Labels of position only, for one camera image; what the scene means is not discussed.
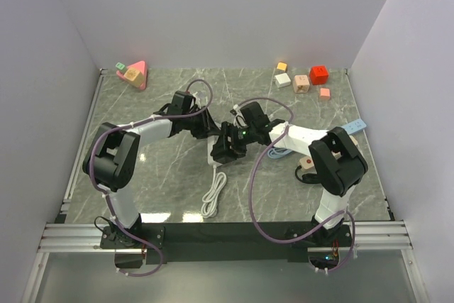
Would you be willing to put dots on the small salmon cube adapter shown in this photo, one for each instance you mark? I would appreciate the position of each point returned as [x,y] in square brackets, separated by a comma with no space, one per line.
[324,93]

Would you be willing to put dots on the tan wooden cube adapter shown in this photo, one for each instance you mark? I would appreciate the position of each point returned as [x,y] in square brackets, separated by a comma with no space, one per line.
[134,77]

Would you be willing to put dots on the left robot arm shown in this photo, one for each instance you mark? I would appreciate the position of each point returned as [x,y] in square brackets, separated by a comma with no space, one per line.
[113,153]

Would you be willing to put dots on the pink triangle block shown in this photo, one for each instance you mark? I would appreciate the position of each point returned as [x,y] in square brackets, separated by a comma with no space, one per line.
[140,65]

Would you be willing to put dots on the red cube plug adapter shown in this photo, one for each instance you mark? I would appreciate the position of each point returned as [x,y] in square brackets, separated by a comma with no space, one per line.
[319,75]

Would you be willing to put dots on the beige red power strip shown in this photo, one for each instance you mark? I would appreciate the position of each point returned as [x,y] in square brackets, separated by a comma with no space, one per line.
[307,165]

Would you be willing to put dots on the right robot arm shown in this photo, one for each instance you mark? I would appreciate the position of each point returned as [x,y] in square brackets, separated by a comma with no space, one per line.
[339,164]

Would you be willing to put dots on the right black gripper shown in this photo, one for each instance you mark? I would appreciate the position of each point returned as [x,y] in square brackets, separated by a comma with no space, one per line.
[221,147]

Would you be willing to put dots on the small orange cube adapter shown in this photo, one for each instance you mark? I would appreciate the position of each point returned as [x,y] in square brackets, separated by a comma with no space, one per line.
[281,67]

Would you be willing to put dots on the white cube adapter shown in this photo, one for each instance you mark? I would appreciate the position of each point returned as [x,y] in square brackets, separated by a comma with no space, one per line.
[282,80]

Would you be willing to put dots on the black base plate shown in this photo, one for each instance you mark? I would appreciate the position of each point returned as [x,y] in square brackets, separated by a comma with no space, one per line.
[191,242]

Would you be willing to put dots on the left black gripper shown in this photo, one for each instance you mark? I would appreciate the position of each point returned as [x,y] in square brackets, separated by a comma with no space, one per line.
[208,127]

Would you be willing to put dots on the pink cube adapter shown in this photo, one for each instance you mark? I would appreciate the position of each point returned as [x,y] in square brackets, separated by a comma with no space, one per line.
[301,84]

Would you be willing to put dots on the small green block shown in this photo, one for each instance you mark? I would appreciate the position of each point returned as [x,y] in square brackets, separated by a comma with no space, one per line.
[120,66]

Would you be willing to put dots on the light blue power strip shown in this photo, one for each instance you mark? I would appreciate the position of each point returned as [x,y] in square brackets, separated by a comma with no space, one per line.
[355,126]

